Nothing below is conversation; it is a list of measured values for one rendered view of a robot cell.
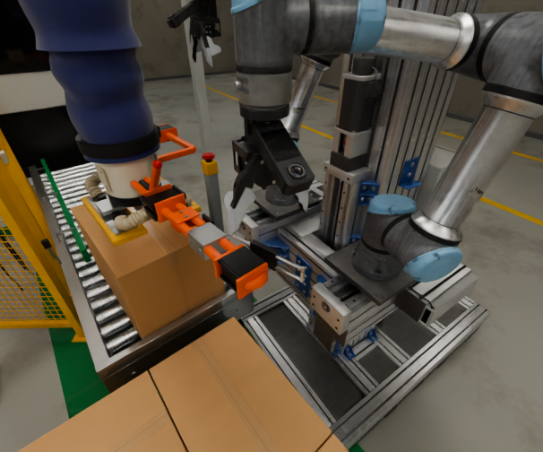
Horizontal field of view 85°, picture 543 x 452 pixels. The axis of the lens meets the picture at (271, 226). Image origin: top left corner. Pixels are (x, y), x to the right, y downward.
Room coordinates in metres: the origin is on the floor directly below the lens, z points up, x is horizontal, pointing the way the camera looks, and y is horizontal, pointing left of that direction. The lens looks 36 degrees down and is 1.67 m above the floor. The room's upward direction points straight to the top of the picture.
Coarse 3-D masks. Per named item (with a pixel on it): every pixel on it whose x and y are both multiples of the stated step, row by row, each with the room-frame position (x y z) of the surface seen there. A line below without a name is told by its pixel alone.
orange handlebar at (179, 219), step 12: (180, 144) 1.14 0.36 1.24; (192, 144) 1.10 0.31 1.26; (168, 156) 1.00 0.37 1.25; (180, 156) 1.03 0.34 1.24; (144, 180) 0.82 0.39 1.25; (180, 204) 0.66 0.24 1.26; (168, 216) 0.61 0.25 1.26; (180, 216) 0.60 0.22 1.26; (192, 216) 0.60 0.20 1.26; (180, 228) 0.57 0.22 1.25; (228, 240) 0.52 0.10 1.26; (204, 252) 0.49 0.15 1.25; (216, 252) 0.47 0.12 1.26; (264, 276) 0.40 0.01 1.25; (252, 288) 0.38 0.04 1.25
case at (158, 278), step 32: (96, 224) 1.01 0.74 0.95; (160, 224) 1.01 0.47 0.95; (96, 256) 1.00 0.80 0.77; (128, 256) 0.81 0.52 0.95; (160, 256) 0.81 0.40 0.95; (192, 256) 0.88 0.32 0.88; (128, 288) 0.71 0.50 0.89; (160, 288) 0.78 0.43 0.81; (192, 288) 0.86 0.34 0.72; (224, 288) 0.96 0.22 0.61; (160, 320) 0.75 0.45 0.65
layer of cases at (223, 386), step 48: (240, 336) 0.75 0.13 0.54; (144, 384) 0.55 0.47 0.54; (192, 384) 0.55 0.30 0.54; (240, 384) 0.55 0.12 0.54; (288, 384) 0.55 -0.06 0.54; (48, 432) 0.39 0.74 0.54; (96, 432) 0.39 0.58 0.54; (144, 432) 0.39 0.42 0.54; (192, 432) 0.39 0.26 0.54; (240, 432) 0.39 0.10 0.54; (288, 432) 0.39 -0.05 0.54
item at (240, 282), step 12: (228, 252) 0.46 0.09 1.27; (240, 252) 0.46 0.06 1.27; (252, 252) 0.46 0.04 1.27; (216, 264) 0.43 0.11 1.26; (228, 264) 0.42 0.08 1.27; (240, 264) 0.42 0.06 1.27; (252, 264) 0.42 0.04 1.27; (264, 264) 0.42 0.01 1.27; (216, 276) 0.43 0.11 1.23; (228, 276) 0.42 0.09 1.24; (240, 276) 0.39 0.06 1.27; (252, 276) 0.40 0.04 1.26; (240, 288) 0.38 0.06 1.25
